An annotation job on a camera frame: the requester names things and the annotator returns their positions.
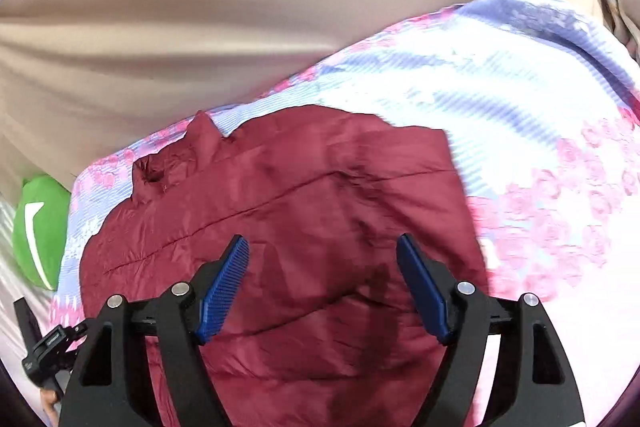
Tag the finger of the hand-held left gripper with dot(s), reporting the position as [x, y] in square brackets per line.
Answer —
[25, 322]

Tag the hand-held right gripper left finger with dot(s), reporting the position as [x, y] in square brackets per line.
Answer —
[222, 287]

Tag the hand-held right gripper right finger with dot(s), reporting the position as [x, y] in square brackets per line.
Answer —
[422, 287]

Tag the maroon padded jacket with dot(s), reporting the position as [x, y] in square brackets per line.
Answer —
[310, 207]

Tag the person's left hand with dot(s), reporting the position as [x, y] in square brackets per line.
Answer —
[50, 407]

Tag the green pillow with white mark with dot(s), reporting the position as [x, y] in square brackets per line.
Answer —
[40, 232]

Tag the pink blue floral blanket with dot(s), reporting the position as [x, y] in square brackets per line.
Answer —
[525, 132]

